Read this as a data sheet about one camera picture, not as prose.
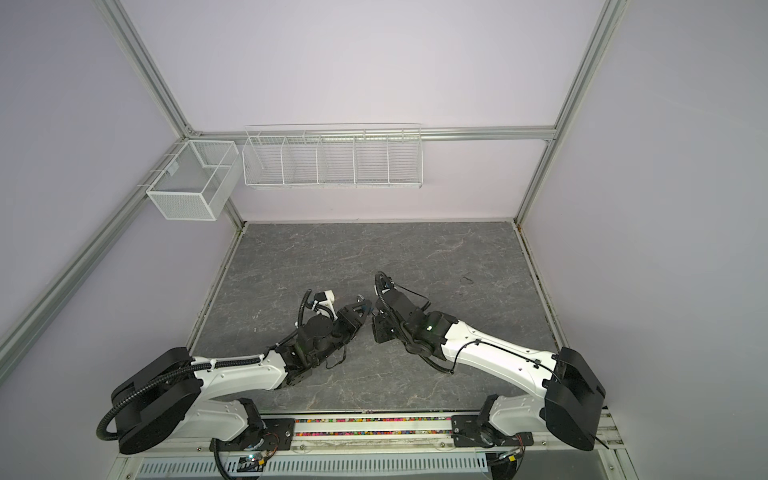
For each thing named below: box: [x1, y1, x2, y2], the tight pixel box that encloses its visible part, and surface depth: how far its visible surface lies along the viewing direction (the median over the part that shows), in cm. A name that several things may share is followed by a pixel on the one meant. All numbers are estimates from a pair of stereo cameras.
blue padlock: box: [356, 294, 373, 315], surface depth 81 cm
